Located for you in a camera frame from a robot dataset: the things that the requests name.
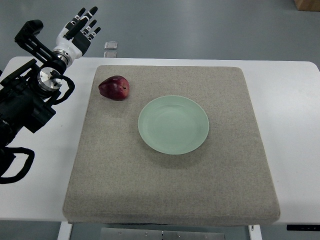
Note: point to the white table leg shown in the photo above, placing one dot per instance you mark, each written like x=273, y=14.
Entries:
x=65, y=231

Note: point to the beige fabric cushion mat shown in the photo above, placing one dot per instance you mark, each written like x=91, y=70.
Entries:
x=118, y=179

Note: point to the lower floor metal plate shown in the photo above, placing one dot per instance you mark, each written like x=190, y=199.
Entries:
x=110, y=54

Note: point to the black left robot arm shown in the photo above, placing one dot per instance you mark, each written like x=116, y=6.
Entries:
x=27, y=97

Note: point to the black table control panel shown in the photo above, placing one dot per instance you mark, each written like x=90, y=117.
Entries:
x=303, y=227

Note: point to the pale green plate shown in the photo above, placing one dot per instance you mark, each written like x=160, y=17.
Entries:
x=173, y=125

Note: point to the grey metal base plate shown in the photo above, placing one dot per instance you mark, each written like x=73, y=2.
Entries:
x=148, y=234

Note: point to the cardboard box corner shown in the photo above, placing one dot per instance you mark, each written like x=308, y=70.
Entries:
x=307, y=5

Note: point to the red apple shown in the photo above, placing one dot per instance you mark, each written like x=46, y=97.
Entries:
x=116, y=88

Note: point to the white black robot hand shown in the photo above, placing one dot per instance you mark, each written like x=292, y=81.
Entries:
x=75, y=38

